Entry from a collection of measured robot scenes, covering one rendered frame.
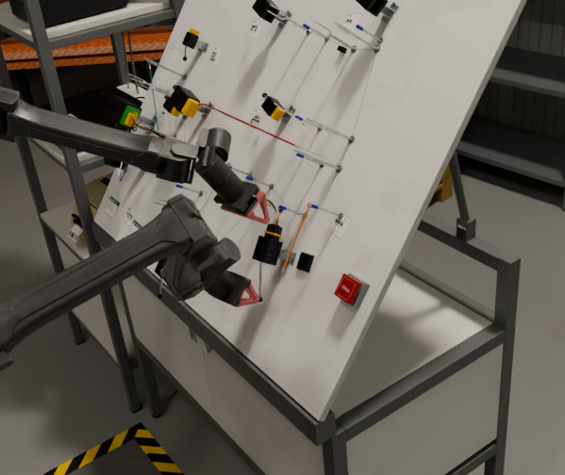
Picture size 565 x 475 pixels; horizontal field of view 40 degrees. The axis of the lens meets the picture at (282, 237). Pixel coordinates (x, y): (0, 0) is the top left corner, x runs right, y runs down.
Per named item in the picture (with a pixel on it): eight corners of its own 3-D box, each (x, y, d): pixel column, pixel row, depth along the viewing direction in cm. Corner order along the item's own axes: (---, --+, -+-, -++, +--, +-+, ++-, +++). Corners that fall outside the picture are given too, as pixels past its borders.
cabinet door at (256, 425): (327, 545, 191) (317, 430, 170) (214, 423, 230) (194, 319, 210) (336, 539, 192) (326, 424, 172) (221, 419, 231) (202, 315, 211)
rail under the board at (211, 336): (317, 447, 166) (314, 425, 162) (95, 239, 251) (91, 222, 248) (337, 434, 168) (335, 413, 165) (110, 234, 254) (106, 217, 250)
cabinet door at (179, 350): (215, 421, 231) (195, 317, 210) (134, 336, 270) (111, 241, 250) (221, 418, 232) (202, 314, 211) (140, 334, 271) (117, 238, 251)
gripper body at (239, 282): (224, 270, 174) (201, 258, 169) (252, 280, 167) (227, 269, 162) (212, 296, 174) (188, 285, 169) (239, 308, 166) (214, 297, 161)
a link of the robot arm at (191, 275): (156, 208, 119) (193, 268, 117) (188, 189, 120) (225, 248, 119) (154, 268, 160) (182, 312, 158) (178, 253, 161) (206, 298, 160)
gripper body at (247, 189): (234, 182, 171) (214, 161, 166) (262, 189, 163) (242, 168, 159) (217, 204, 169) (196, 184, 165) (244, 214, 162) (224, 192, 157)
